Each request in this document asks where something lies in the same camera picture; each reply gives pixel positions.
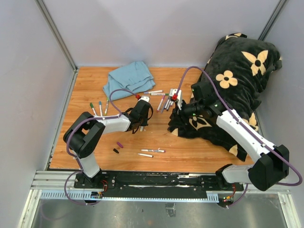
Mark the pink cap marker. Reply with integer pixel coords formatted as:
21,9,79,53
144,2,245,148
156,95,166,112

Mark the blue cap marker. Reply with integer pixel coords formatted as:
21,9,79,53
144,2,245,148
164,100,170,110

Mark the light blue folded cloth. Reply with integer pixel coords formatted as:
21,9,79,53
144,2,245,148
103,61,155,101

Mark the aluminium frame rail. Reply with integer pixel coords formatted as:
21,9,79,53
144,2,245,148
30,170,79,190

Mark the lilac cap marker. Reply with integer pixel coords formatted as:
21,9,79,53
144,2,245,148
143,90,163,95

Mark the right corner metal post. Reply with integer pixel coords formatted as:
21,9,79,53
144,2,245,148
258,0,289,41

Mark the corner metal post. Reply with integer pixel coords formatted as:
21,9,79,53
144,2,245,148
258,0,289,41
35,0,79,72

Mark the left corner metal post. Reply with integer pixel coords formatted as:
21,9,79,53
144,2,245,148
35,0,79,72

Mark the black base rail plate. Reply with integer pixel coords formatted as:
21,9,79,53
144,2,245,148
74,171,244,199

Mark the dark blue marker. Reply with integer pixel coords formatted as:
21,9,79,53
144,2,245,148
166,101,174,111

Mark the purple cap marker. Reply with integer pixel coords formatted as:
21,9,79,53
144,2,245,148
141,149,166,153

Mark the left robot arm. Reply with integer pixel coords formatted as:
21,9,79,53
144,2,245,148
63,96,153,188

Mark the black marker without cap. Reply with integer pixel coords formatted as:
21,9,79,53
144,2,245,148
137,153,153,158

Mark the black floral plush blanket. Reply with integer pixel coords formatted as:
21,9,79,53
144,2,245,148
168,33,282,162

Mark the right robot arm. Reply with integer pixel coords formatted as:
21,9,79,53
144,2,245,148
170,83,289,191

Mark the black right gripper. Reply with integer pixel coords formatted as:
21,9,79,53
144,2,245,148
168,98,203,127

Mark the dark green cap marker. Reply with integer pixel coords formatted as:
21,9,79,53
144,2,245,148
90,103,98,116

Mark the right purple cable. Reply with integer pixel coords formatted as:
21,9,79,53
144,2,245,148
177,66,304,209

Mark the grey marker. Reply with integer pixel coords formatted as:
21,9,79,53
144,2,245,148
161,100,169,113

